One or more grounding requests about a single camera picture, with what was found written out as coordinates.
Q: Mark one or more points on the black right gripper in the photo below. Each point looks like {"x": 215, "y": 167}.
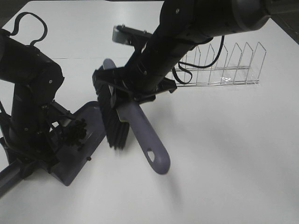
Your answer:
{"x": 121, "y": 85}

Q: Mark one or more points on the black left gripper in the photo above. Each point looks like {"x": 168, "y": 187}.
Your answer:
{"x": 30, "y": 141}

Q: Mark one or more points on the purple hand brush black bristles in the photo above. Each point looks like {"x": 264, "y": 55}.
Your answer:
{"x": 118, "y": 119}

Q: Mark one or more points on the pile of coffee beans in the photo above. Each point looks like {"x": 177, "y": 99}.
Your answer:
{"x": 75, "y": 132}

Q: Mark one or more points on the purple plastic dustpan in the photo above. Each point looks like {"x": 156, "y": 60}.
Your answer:
{"x": 71, "y": 159}

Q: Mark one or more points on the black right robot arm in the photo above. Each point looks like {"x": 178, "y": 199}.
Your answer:
{"x": 183, "y": 25}

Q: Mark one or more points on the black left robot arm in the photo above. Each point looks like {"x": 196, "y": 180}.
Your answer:
{"x": 35, "y": 76}

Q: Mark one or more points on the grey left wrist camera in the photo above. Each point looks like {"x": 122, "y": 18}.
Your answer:
{"x": 59, "y": 114}

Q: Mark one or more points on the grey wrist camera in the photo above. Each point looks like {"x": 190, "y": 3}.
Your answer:
{"x": 59, "y": 114}
{"x": 129, "y": 36}

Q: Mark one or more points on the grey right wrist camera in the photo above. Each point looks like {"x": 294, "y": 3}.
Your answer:
{"x": 129, "y": 36}

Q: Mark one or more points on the metal wire dish rack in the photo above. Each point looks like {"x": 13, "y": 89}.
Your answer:
{"x": 237, "y": 65}

